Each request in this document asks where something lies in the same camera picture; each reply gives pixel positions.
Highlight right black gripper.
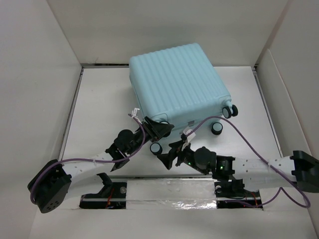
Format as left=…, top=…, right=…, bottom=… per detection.
left=157, top=139, right=208, bottom=175

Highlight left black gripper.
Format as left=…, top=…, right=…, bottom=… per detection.
left=126, top=117, right=173, bottom=155

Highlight light blue hard-shell suitcase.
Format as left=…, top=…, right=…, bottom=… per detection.
left=129, top=43, right=238, bottom=146

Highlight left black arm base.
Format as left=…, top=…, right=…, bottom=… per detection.
left=79, top=182, right=127, bottom=210

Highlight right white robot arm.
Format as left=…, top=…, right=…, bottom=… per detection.
left=155, top=144, right=319, bottom=196

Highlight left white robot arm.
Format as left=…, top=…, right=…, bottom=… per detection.
left=27, top=117, right=174, bottom=214

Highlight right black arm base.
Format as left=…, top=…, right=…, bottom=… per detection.
left=214, top=180, right=262, bottom=209

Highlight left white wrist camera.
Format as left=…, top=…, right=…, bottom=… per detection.
left=129, top=108, right=140, bottom=119

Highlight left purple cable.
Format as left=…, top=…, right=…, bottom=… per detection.
left=29, top=113, right=147, bottom=206

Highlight purple cable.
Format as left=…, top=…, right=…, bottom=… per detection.
left=185, top=116, right=312, bottom=209
left=29, top=113, right=147, bottom=206

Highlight aluminium rail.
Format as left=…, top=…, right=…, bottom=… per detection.
left=47, top=173, right=290, bottom=180

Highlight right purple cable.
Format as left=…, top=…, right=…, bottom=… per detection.
left=185, top=116, right=312, bottom=209

